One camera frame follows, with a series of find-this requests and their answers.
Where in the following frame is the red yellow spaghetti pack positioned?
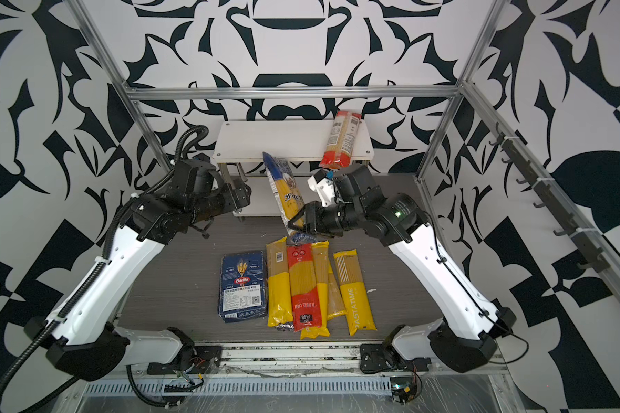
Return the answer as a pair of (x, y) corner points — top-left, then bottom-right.
(287, 244), (322, 332)

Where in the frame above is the blue yellow spaghetti pack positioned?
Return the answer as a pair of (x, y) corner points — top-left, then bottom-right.
(263, 152), (317, 245)

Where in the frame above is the white two-tier metal shelf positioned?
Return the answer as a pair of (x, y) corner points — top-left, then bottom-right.
(212, 120), (375, 218)

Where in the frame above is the yellow brown spaghetti pack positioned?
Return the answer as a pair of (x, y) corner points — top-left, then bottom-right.
(266, 237), (294, 328)

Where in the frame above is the yellow Pastatime spaghetti pack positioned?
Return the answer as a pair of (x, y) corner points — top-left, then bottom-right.
(333, 250), (376, 337)

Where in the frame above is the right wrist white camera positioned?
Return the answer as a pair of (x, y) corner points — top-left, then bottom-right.
(308, 170), (336, 208)

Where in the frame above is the red ended spaghetti pack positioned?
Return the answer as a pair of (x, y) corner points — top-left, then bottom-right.
(319, 111), (362, 170)

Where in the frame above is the black wall hook rail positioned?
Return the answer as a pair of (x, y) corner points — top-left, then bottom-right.
(491, 124), (611, 273)

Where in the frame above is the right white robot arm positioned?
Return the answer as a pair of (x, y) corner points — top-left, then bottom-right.
(288, 165), (516, 373)

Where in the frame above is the aluminium frame of enclosure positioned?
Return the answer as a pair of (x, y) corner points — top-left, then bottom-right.
(68, 1), (620, 303)

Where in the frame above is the white slotted cable duct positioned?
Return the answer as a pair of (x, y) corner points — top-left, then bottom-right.
(84, 375), (394, 398)

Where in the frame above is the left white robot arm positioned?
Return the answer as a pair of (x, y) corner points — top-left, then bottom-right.
(24, 159), (251, 381)

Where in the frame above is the yellow spaghetti pack underneath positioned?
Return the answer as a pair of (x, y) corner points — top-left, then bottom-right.
(301, 241), (330, 340)

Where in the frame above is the blue Barilla pasta pack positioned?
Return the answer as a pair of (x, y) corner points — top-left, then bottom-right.
(218, 251), (268, 324)

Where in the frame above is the small clear spaghetti pack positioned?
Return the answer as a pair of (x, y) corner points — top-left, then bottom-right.
(327, 264), (346, 321)

